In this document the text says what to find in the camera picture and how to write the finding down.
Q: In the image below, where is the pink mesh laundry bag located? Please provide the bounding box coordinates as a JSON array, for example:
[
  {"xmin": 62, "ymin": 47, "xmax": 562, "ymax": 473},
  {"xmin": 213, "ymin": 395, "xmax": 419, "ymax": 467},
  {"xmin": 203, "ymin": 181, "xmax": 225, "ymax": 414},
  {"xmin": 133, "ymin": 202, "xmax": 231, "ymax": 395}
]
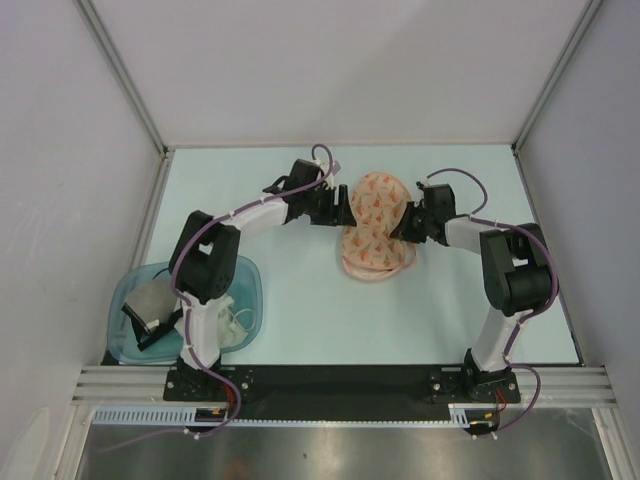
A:
[{"xmin": 341, "ymin": 172, "xmax": 417, "ymax": 282}]

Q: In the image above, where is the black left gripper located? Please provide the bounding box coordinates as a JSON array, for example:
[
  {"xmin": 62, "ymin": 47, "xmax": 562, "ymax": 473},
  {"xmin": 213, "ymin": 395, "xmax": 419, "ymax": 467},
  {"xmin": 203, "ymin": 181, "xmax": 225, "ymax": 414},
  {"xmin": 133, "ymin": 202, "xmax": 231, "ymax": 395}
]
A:
[{"xmin": 303, "ymin": 185, "xmax": 357, "ymax": 228}]

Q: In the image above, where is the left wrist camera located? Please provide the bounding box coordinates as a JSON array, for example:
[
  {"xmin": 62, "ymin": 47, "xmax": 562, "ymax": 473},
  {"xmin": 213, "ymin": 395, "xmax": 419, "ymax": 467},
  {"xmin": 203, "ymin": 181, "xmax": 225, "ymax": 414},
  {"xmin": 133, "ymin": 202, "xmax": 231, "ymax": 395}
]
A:
[{"xmin": 314, "ymin": 159, "xmax": 341, "ymax": 183}]

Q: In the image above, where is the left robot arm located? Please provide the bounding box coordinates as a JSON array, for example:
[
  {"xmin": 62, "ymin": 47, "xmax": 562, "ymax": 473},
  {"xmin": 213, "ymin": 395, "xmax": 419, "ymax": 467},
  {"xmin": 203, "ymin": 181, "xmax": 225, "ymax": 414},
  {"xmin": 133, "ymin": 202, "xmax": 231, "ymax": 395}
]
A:
[{"xmin": 169, "ymin": 159, "xmax": 356, "ymax": 400}]

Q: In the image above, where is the white slotted cable duct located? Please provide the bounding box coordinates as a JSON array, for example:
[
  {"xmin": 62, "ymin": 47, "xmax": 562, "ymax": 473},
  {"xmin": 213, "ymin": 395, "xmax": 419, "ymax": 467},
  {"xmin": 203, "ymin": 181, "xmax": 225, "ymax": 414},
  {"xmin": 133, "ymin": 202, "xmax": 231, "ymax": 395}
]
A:
[{"xmin": 92, "ymin": 404, "xmax": 497, "ymax": 430}]

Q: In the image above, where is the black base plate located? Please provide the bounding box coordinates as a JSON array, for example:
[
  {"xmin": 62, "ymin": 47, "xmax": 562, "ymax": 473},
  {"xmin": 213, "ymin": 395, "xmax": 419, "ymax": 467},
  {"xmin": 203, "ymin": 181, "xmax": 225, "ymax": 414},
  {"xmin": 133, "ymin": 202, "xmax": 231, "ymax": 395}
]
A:
[{"xmin": 163, "ymin": 363, "xmax": 521, "ymax": 419}]

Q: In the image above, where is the grey bra in basin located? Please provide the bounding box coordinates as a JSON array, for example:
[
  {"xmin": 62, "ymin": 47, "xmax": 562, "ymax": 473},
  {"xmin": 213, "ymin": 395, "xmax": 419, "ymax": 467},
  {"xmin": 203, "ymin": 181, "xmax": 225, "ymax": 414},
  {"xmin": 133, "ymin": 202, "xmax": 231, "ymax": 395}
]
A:
[{"xmin": 121, "ymin": 278, "xmax": 182, "ymax": 351}]

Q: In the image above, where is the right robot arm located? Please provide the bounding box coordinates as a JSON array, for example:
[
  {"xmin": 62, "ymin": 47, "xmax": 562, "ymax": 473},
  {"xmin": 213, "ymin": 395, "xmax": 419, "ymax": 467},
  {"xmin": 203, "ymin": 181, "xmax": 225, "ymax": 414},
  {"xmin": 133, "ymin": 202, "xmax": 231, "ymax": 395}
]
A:
[{"xmin": 391, "ymin": 182, "xmax": 559, "ymax": 403}]

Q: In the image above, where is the blue plastic basin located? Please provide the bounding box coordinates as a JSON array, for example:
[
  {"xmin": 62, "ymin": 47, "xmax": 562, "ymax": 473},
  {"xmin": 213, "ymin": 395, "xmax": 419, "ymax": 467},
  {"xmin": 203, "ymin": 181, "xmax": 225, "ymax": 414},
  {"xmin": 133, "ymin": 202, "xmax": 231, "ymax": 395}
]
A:
[{"xmin": 107, "ymin": 256, "xmax": 263, "ymax": 365}]

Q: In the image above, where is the white bra in basin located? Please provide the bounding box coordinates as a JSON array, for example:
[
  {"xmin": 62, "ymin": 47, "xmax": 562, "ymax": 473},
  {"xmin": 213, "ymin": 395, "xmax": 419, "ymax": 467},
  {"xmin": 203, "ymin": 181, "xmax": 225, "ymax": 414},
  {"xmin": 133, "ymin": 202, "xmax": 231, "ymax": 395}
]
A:
[{"xmin": 217, "ymin": 295, "xmax": 257, "ymax": 353}]

